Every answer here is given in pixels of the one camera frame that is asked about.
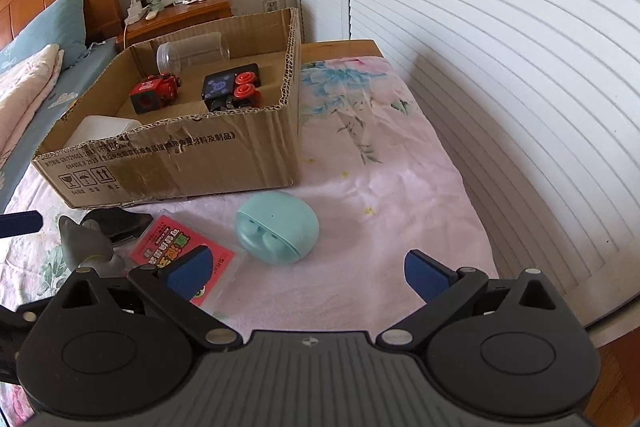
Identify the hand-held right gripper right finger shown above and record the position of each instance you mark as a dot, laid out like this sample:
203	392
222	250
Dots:
425	279

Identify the blue pillow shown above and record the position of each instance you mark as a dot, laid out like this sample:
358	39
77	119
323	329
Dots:
50	27

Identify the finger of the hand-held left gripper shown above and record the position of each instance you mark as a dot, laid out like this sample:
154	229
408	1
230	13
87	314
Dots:
25	316
20	223

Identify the brown cardboard box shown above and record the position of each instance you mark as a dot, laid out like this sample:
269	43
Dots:
200	157

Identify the grey shark toy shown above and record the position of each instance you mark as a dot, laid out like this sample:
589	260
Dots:
87	244

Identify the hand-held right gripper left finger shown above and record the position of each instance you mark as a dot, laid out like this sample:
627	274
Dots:
190	272

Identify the clear plastic jar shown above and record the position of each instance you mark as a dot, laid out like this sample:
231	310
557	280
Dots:
192	52

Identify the red card box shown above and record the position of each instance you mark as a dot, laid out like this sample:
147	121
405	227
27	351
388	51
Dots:
155	247

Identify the white wall socket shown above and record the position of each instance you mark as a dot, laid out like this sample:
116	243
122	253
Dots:
271	5

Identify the white plastic box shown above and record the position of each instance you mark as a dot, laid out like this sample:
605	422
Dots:
102	129

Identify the wooden table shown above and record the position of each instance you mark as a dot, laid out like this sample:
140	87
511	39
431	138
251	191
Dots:
345	48

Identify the dark brown object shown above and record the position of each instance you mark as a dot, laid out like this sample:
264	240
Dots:
122	224

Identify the teal earbud case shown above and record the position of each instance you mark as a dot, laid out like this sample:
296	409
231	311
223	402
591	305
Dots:
280	227

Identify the dark blue toy train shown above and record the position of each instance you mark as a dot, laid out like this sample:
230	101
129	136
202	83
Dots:
220	87

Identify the pink floral quilt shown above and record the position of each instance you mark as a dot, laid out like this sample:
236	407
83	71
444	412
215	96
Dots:
25	92

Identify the blue bedsheet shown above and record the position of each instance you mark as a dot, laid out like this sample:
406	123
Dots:
85	77

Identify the red toy train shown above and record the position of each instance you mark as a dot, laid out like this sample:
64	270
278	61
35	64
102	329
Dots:
155	94

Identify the white power strip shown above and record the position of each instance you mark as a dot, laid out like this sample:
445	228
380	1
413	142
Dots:
136	11

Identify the pink floral tablecloth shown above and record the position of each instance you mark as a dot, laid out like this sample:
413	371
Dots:
375	207

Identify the wooden nightstand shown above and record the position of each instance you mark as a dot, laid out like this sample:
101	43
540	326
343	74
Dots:
190	14

